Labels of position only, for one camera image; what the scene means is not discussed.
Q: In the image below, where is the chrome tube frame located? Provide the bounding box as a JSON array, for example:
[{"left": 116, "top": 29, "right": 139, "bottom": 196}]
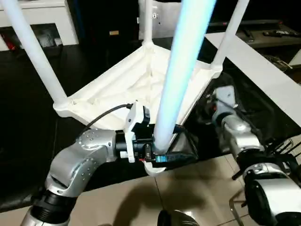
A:
[{"left": 229, "top": 189, "right": 247, "bottom": 226}]

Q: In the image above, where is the black work mat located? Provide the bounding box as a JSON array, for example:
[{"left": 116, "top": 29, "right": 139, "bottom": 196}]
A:
[{"left": 0, "top": 35, "right": 301, "bottom": 212}]

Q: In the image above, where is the black stand leg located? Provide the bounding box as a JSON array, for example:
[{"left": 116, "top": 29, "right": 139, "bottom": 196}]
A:
[{"left": 231, "top": 171, "right": 245, "bottom": 181}]

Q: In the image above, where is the grey cushion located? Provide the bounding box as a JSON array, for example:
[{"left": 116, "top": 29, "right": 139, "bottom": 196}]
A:
[{"left": 137, "top": 0, "right": 179, "bottom": 40}]

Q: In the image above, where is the black bar with red light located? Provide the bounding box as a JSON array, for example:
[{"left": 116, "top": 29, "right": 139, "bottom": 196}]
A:
[{"left": 208, "top": 20, "right": 283, "bottom": 26}]

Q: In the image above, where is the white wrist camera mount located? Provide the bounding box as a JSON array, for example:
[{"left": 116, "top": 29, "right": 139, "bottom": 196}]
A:
[
  {"left": 214, "top": 85, "right": 236, "bottom": 116},
  {"left": 119, "top": 101, "right": 151, "bottom": 163}
]

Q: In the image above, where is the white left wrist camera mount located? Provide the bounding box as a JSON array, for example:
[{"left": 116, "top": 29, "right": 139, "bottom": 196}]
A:
[{"left": 119, "top": 101, "right": 151, "bottom": 163}]

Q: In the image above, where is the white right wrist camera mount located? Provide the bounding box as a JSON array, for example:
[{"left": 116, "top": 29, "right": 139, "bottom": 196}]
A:
[{"left": 214, "top": 85, "right": 236, "bottom": 116}]

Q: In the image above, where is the white sideboard with glass doors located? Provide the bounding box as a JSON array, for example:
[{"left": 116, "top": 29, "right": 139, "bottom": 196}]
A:
[{"left": 0, "top": 0, "right": 79, "bottom": 51}]

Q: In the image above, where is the white plastic table leg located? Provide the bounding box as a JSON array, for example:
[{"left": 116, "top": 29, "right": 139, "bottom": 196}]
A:
[
  {"left": 142, "top": 0, "right": 155, "bottom": 48},
  {"left": 0, "top": 0, "right": 69, "bottom": 106},
  {"left": 152, "top": 0, "right": 217, "bottom": 153},
  {"left": 212, "top": 0, "right": 250, "bottom": 71}
]

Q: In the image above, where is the black cabinet with gold label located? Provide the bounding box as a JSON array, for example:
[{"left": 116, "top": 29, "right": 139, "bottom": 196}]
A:
[{"left": 63, "top": 0, "right": 142, "bottom": 48}]

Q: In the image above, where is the red bottle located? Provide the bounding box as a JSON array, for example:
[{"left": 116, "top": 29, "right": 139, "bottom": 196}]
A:
[{"left": 1, "top": 34, "right": 16, "bottom": 50}]

